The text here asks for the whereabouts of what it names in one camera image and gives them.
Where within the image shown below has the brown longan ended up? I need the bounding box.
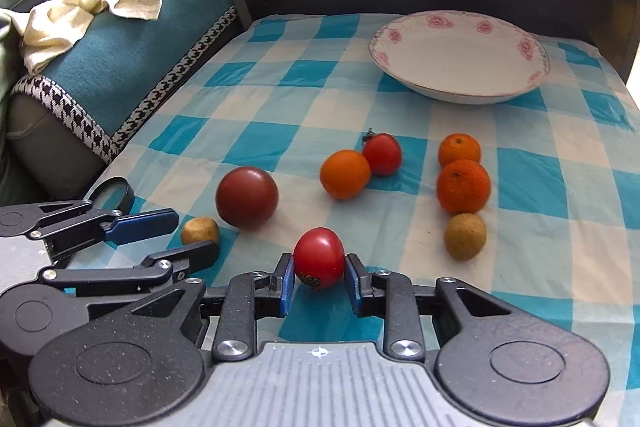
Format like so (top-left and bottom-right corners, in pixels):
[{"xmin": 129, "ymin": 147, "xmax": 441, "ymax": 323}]
[
  {"xmin": 180, "ymin": 217, "xmax": 219, "ymax": 245},
  {"xmin": 444, "ymin": 213, "xmax": 487, "ymax": 261}
]

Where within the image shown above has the cream white cloth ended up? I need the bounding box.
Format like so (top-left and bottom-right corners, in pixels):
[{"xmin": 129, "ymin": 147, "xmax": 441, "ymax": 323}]
[{"xmin": 1, "ymin": 0, "xmax": 163, "ymax": 75}]

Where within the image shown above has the large orange tangerine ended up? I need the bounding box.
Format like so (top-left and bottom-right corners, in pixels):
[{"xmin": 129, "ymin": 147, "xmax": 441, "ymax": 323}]
[{"xmin": 436, "ymin": 159, "xmax": 491, "ymax": 216}]

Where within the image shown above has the red cherry tomato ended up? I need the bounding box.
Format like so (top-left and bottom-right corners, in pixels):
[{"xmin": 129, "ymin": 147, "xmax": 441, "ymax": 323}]
[{"xmin": 293, "ymin": 228, "xmax": 345, "ymax": 291}]

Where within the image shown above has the white floral porcelain plate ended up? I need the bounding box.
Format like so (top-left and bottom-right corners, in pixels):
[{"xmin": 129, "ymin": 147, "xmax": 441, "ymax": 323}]
[{"xmin": 369, "ymin": 10, "xmax": 551, "ymax": 105}]

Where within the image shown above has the orange tangerine left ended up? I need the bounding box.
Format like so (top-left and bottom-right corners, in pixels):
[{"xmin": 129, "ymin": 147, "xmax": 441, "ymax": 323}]
[{"xmin": 319, "ymin": 150, "xmax": 371, "ymax": 200}]

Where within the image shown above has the small orange tangerine back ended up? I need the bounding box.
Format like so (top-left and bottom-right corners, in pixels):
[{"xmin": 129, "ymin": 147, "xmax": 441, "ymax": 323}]
[{"xmin": 438, "ymin": 133, "xmax": 482, "ymax": 168}]

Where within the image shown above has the teal blanket sofa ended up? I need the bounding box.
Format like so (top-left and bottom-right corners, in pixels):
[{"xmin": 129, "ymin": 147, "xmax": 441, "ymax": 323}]
[{"xmin": 1, "ymin": 0, "xmax": 241, "ymax": 205}]

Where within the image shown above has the red tomato with stem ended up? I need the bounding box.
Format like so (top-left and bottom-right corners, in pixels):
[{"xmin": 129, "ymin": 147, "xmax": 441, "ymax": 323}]
[{"xmin": 361, "ymin": 129, "xmax": 402, "ymax": 176}]

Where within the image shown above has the dark red round plum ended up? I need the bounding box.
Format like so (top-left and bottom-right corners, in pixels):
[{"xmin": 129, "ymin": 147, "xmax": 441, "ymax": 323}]
[{"xmin": 215, "ymin": 167, "xmax": 279, "ymax": 230}]

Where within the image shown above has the blue white checkered tablecloth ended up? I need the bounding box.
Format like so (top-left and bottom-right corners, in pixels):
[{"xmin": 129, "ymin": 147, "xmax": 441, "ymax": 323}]
[{"xmin": 105, "ymin": 15, "xmax": 639, "ymax": 426}]

